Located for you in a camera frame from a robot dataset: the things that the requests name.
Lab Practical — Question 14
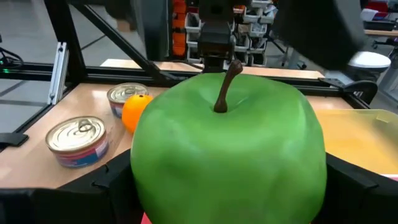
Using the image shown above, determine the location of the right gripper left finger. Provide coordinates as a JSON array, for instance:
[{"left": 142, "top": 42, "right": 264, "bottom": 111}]
[{"left": 0, "top": 148, "right": 146, "bottom": 224}]

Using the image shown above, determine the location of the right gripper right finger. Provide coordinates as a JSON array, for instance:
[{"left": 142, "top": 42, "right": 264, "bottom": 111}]
[{"left": 312, "top": 152, "right": 398, "bottom": 224}]

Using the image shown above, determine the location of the pink salmon can blue label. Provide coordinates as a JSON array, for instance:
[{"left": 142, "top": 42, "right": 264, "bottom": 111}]
[
  {"left": 45, "top": 115, "right": 109, "bottom": 169},
  {"left": 106, "top": 82, "right": 150, "bottom": 119}
]

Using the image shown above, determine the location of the orange fruit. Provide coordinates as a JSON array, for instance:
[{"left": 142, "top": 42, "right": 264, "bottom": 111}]
[{"left": 121, "top": 93, "right": 154, "bottom": 134}]

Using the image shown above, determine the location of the green apple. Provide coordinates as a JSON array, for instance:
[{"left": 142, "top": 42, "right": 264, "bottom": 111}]
[{"left": 129, "top": 58, "right": 328, "bottom": 224}]

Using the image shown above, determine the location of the yellow plastic tray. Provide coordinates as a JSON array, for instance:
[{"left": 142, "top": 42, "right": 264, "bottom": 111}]
[{"left": 313, "top": 108, "right": 398, "bottom": 177}]

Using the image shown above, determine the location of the red plastic tray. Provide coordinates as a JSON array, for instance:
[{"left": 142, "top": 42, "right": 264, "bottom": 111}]
[{"left": 140, "top": 173, "right": 398, "bottom": 224}]

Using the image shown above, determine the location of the black table edge clip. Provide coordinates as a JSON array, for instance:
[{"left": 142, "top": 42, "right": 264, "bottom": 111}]
[{"left": 0, "top": 132, "right": 29, "bottom": 149}]

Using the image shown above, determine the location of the dark pillar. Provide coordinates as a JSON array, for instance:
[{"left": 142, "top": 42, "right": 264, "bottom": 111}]
[{"left": 132, "top": 0, "right": 170, "bottom": 62}]

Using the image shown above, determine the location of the shelf with storage bins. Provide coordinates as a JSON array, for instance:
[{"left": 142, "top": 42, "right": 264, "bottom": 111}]
[{"left": 172, "top": 0, "right": 280, "bottom": 68}]

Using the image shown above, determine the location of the black frame handle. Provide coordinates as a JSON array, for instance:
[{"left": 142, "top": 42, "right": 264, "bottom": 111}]
[{"left": 320, "top": 77, "right": 379, "bottom": 105}]

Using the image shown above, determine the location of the silver aluminium bracket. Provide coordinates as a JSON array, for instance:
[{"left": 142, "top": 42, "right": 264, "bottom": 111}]
[{"left": 47, "top": 42, "right": 70, "bottom": 106}]

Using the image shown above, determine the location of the black aluminium table frame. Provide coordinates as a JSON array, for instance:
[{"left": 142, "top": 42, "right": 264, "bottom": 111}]
[{"left": 0, "top": 0, "right": 379, "bottom": 153}]

